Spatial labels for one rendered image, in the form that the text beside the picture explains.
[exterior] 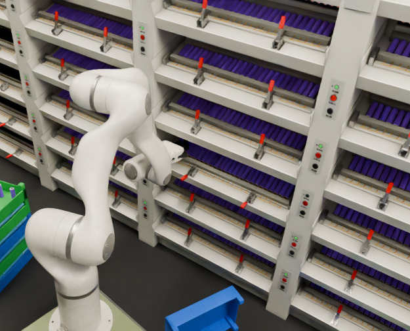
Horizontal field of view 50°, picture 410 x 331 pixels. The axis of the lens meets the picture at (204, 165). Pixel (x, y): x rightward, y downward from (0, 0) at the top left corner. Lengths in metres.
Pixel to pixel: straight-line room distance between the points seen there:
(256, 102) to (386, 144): 0.42
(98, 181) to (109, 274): 0.97
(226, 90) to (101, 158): 0.54
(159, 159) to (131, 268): 0.75
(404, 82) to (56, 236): 0.98
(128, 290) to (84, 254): 0.89
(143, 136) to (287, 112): 0.47
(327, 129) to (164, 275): 1.07
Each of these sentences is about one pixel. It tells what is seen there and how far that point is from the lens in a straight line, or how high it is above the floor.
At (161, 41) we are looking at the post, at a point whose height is 1.02.
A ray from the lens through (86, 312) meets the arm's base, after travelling 1.36.
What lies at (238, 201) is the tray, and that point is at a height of 0.50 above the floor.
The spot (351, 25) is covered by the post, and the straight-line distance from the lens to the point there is 1.25.
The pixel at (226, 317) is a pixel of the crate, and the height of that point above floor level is 0.02.
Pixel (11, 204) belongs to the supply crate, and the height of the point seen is 0.36.
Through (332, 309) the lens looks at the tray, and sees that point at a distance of 1.90.
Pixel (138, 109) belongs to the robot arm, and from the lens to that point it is 1.16.
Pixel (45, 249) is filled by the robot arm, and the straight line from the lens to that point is 1.20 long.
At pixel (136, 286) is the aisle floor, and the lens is 2.03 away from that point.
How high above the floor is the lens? 1.59
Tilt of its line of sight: 36 degrees down
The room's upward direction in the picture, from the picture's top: 5 degrees clockwise
